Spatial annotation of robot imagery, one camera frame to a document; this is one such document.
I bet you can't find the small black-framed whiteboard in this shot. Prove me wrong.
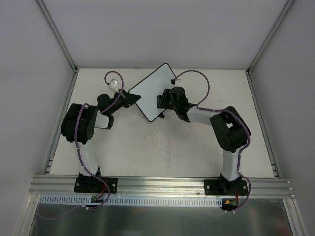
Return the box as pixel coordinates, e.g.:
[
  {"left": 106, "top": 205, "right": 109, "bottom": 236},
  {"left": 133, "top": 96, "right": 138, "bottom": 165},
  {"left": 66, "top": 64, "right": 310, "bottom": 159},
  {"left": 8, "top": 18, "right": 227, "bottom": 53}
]
[{"left": 128, "top": 63, "right": 175, "bottom": 122}]

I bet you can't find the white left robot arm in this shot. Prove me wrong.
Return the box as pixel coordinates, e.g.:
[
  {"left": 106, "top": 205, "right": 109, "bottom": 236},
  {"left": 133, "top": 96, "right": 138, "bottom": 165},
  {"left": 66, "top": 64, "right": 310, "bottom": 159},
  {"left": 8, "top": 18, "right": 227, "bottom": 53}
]
[{"left": 61, "top": 89, "right": 141, "bottom": 192}]

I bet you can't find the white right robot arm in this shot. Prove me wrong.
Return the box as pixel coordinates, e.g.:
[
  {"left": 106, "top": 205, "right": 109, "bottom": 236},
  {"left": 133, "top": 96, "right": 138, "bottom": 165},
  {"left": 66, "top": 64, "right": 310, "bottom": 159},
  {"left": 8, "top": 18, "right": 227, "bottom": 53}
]
[{"left": 157, "top": 87, "right": 251, "bottom": 195}]

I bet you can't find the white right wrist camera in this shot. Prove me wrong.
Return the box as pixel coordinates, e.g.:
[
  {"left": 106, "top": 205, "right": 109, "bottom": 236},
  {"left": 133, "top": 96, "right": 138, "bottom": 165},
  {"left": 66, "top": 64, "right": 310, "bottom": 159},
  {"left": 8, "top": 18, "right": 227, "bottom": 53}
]
[{"left": 174, "top": 79, "right": 184, "bottom": 87}]

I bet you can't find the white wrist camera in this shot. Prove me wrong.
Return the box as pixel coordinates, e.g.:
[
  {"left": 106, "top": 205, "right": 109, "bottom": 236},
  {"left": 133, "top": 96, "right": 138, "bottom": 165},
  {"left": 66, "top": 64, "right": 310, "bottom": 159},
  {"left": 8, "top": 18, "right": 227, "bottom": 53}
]
[
  {"left": 108, "top": 79, "right": 119, "bottom": 93},
  {"left": 174, "top": 79, "right": 184, "bottom": 87}
]

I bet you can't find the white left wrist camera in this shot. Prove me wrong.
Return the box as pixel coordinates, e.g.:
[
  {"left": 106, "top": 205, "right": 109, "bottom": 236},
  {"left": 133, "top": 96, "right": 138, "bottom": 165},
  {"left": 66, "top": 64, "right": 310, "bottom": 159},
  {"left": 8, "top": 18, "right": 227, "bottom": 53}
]
[{"left": 108, "top": 79, "right": 119, "bottom": 93}]

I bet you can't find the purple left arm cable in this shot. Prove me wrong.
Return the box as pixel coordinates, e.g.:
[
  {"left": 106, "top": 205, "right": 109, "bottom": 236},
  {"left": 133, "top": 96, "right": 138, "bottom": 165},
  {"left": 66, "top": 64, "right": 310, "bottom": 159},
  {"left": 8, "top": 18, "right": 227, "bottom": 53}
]
[{"left": 75, "top": 70, "right": 125, "bottom": 222}]

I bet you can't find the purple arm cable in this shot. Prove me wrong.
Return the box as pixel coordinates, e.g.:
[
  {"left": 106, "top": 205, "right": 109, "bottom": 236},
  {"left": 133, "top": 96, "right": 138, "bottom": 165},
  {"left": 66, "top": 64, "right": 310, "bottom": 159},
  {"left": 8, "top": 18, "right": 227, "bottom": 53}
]
[
  {"left": 75, "top": 70, "right": 125, "bottom": 222},
  {"left": 170, "top": 69, "right": 252, "bottom": 217}
]

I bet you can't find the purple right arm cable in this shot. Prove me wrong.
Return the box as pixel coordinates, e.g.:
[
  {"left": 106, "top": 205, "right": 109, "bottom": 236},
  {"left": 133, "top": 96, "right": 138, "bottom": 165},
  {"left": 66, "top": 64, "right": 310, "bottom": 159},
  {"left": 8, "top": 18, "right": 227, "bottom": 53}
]
[{"left": 170, "top": 69, "right": 252, "bottom": 217}]

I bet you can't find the right aluminium table edge rail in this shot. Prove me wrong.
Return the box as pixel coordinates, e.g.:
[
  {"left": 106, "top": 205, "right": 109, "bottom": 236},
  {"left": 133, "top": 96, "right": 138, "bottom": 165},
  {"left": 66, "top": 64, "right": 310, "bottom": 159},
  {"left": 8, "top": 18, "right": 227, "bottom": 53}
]
[{"left": 245, "top": 71, "right": 281, "bottom": 178}]

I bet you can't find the aluminium table edge rail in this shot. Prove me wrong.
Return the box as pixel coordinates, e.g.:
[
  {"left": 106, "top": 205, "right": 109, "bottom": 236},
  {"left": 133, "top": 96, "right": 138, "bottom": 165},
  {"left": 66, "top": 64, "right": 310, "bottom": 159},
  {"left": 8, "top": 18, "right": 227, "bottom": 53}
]
[
  {"left": 245, "top": 71, "right": 281, "bottom": 178},
  {"left": 41, "top": 69, "right": 79, "bottom": 175}
]

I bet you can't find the aluminium mounting rail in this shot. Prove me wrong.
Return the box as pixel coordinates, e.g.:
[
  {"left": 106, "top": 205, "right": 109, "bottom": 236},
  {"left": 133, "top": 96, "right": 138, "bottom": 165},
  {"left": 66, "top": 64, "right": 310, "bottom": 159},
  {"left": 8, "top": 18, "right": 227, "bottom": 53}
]
[{"left": 29, "top": 175, "right": 295, "bottom": 199}]

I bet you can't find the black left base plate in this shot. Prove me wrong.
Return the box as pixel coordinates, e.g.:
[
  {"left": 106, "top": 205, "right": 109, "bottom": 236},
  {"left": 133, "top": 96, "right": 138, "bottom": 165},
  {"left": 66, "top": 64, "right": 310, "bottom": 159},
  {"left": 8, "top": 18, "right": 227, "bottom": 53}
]
[{"left": 74, "top": 175, "right": 118, "bottom": 194}]

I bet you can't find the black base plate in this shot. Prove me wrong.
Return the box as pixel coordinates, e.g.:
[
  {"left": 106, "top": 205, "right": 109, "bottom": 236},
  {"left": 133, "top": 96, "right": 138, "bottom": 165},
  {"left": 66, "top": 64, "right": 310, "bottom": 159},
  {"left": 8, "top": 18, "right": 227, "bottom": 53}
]
[
  {"left": 203, "top": 179, "right": 249, "bottom": 196},
  {"left": 74, "top": 175, "right": 118, "bottom": 194}
]

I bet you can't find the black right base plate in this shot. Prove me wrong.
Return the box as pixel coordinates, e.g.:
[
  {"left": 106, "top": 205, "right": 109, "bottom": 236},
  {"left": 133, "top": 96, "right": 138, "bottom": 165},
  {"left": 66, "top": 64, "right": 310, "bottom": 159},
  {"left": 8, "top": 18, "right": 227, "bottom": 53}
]
[{"left": 203, "top": 179, "right": 249, "bottom": 196}]

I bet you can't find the left aluminium frame post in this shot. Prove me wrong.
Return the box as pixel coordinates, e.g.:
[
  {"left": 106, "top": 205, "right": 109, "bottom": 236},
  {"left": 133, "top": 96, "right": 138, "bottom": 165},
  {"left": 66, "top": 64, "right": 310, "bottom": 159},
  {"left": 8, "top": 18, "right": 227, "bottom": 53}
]
[{"left": 35, "top": 0, "right": 77, "bottom": 72}]

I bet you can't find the aluminium frame post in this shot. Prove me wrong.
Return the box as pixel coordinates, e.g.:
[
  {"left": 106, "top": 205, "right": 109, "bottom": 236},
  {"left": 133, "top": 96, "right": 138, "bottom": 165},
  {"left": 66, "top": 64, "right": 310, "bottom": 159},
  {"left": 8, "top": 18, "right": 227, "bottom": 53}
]
[
  {"left": 35, "top": 0, "right": 77, "bottom": 72},
  {"left": 247, "top": 0, "right": 296, "bottom": 74}
]

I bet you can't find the left aluminium table edge rail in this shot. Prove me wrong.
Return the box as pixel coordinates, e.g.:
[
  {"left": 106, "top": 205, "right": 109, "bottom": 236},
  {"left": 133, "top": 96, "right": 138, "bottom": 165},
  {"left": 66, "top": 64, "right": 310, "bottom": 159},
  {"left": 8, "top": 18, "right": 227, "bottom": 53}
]
[{"left": 41, "top": 69, "right": 79, "bottom": 175}]

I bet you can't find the white slotted cable duct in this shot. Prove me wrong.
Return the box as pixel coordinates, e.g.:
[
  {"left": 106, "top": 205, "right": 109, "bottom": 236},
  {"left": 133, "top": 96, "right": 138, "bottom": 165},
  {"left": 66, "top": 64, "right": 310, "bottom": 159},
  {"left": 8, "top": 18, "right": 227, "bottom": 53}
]
[{"left": 39, "top": 194, "right": 223, "bottom": 207}]

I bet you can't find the right aluminium frame post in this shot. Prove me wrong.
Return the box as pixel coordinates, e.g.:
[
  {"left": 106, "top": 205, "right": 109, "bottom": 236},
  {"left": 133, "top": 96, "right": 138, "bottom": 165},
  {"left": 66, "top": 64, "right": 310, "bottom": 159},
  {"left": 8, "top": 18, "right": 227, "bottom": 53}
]
[{"left": 247, "top": 0, "right": 296, "bottom": 74}]

